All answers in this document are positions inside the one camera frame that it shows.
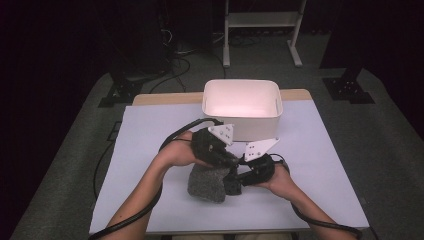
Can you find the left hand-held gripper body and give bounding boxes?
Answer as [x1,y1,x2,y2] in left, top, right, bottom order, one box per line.
[191,123,240,169]

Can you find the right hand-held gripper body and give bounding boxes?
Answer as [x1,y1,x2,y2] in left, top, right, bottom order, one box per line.
[244,137,280,187]

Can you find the grey cloth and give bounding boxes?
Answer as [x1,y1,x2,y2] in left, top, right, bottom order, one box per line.
[187,163,232,204]

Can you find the person's right hand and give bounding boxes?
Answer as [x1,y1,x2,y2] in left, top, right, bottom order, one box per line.
[257,164,295,198]

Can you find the person's left hand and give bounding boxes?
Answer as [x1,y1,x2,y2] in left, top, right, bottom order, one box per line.
[154,130,215,170]

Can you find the white plastic bin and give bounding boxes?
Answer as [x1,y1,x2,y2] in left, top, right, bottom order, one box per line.
[201,78,284,143]

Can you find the black power strip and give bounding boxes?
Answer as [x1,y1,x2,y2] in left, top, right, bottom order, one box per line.
[107,121,123,142]

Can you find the black stand base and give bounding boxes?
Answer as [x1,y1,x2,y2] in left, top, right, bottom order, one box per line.
[98,78,144,108]
[322,68,375,105]

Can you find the white metal stand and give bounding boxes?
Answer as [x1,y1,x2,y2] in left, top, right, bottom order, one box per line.
[222,0,308,69]

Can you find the right hand-held gripper cable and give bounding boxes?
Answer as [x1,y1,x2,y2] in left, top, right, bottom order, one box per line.
[269,153,364,240]

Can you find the thin black floor cable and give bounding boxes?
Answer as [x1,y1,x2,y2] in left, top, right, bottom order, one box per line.
[93,141,116,201]

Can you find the tangle of black cables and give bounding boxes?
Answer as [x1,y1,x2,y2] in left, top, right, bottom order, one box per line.
[229,32,265,48]

